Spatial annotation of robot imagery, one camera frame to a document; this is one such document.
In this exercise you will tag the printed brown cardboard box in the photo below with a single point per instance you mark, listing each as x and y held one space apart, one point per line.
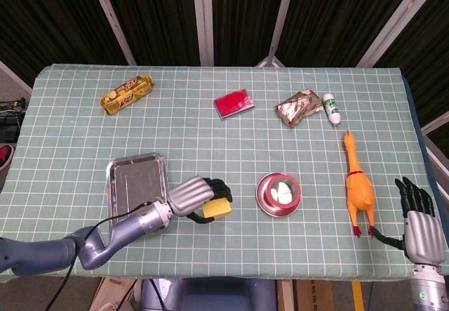
315 295

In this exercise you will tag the gold snack packet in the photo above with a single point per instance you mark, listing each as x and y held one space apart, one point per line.
127 94

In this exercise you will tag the yellow sponge block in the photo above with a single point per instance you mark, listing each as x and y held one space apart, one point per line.
217 210

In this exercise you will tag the white frame post with foot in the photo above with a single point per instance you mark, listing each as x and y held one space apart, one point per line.
280 19

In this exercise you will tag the white metal frame post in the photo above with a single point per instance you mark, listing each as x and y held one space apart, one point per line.
112 19
204 19
396 19

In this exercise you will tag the orange rubber chicken toy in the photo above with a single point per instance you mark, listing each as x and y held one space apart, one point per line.
359 193

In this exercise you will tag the silver foil snack packet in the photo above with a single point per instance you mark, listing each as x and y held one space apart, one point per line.
298 108

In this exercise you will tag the rectangular steel tray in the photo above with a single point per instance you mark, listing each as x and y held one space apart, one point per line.
137 177

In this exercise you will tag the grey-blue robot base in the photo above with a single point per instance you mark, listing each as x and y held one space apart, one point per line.
217 295

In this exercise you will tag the red flat box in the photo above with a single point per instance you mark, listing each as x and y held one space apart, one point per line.
233 103

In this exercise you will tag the small white green-label bottle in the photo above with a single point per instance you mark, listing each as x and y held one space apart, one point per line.
331 109

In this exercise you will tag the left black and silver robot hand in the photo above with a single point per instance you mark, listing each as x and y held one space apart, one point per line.
191 195

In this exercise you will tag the green checked tablecloth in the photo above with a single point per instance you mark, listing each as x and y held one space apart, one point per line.
217 142

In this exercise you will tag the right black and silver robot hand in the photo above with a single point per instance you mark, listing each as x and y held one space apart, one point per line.
422 235

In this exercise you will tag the round metal dish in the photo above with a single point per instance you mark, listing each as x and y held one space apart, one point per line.
280 193

